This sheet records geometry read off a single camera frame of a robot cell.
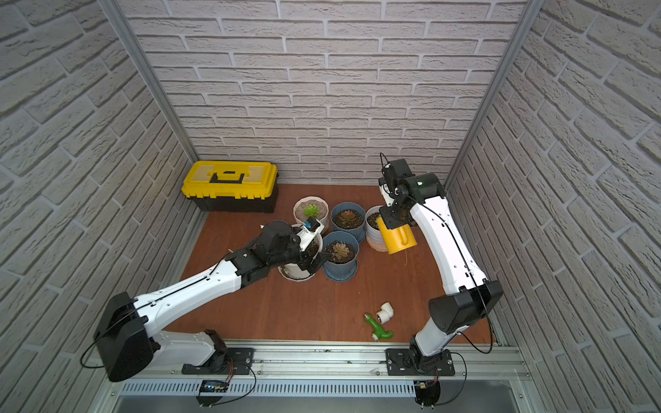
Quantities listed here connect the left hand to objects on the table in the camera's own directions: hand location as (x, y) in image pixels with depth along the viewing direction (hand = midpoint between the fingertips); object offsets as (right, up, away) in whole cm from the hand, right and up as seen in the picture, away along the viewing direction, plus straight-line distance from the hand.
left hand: (316, 236), depth 79 cm
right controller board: (+32, -43, -9) cm, 54 cm away
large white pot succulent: (-9, -13, +8) cm, 18 cm away
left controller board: (-30, -43, -6) cm, 53 cm away
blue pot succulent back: (+11, +6, +16) cm, 20 cm away
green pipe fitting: (+19, -30, -1) cm, 36 cm away
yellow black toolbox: (-35, +17, +19) cm, 43 cm away
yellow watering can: (+25, 0, -3) cm, 25 cm away
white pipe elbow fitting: (+22, -25, +2) cm, 34 cm away
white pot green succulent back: (-3, +9, +17) cm, 20 cm away
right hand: (+26, +6, -3) cm, 27 cm away
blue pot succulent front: (+8, -10, +4) cm, 14 cm away
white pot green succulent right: (+20, -1, +15) cm, 25 cm away
